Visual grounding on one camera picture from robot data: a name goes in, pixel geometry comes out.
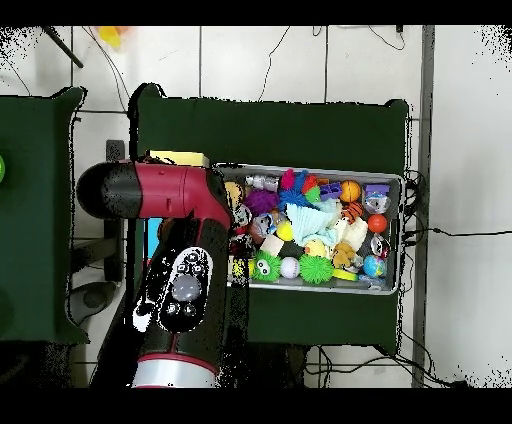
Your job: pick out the purple spiky ball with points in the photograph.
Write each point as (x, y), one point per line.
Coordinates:
(262, 201)

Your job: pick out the grey round base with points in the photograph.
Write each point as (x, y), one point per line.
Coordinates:
(94, 298)

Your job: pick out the black rod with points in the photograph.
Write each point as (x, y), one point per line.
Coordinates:
(64, 48)

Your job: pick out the black upright panel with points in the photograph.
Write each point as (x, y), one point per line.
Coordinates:
(114, 248)

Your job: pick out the green spiky toy with eyes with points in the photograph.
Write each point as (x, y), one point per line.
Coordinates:
(266, 268)

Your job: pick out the orange round sponge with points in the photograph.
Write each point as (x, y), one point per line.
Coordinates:
(235, 191)

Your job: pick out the wooden box with three holes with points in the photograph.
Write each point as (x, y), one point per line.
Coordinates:
(180, 158)

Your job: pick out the small basketball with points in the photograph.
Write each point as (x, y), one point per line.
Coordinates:
(350, 191)

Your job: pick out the green spiky ball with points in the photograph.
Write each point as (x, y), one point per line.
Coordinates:
(316, 268)

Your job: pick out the tiger plush toy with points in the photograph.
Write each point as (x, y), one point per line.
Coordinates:
(352, 212)

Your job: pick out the brown teddy bear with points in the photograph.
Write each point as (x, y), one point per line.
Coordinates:
(343, 254)

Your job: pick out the green round object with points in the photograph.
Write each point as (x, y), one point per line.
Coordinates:
(1, 170)

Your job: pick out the white baseball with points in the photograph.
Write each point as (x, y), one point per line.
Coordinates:
(289, 267)

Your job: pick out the shallow mesh bin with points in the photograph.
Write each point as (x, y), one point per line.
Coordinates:
(340, 286)

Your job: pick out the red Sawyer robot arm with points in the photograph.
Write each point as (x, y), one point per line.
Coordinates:
(168, 192)

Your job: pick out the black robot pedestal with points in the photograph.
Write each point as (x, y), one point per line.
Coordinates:
(280, 366)

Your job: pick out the light blue knitted cloth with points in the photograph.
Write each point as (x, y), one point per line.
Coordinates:
(310, 224)

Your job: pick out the dark green side tablecloth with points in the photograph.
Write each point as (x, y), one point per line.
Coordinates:
(36, 280)

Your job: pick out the blue spiky ball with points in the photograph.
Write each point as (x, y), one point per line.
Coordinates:
(292, 196)

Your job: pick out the orange ball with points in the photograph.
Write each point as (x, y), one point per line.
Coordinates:
(377, 223)

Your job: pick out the yellow object on floor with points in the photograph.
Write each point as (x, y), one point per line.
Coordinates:
(108, 36)

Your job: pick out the small globe ball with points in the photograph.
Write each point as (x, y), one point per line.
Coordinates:
(374, 266)

